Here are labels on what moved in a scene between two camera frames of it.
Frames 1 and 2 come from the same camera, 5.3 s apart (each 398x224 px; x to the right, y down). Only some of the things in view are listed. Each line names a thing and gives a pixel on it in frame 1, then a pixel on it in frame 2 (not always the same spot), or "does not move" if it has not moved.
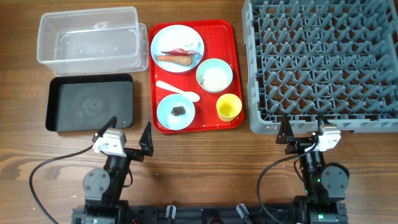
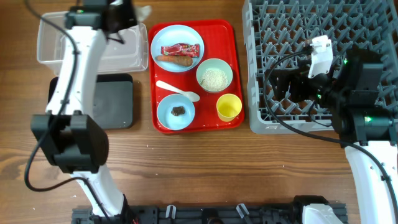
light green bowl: (214, 75) does not move
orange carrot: (180, 60) does not move
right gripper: (285, 135) to (298, 78)
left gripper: (144, 148) to (130, 19)
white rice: (214, 79) does not move
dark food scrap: (177, 111) does not move
